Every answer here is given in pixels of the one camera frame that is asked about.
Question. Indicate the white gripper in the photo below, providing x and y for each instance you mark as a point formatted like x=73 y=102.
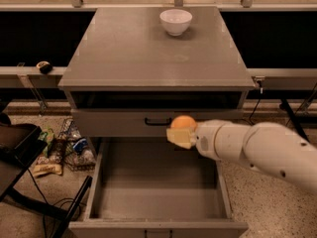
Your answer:
x=205 y=140

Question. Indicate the orange fruit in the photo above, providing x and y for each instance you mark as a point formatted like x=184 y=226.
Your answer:
x=183 y=121

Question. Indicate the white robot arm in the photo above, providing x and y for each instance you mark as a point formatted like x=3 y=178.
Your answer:
x=267 y=148

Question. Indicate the open grey drawer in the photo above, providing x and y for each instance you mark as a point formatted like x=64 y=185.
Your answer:
x=149 y=188

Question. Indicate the grey drawer cabinet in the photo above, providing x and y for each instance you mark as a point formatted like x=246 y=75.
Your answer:
x=127 y=61

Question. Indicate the black rolling stand leg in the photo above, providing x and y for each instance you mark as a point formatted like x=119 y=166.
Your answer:
x=291 y=115

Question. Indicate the white ceramic bowl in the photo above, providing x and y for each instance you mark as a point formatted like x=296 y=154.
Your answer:
x=175 y=21

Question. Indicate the yellow snack bag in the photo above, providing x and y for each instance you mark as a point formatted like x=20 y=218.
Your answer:
x=46 y=166

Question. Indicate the small black round device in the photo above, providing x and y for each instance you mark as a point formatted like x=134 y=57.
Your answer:
x=44 y=67

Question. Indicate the closed grey drawer black handle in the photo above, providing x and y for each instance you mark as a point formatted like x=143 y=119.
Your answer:
x=119 y=123

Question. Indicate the black power cable adapter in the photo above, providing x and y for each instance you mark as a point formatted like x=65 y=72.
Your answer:
x=250 y=119

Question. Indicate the wire basket with items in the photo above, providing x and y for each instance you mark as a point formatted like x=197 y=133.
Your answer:
x=78 y=156

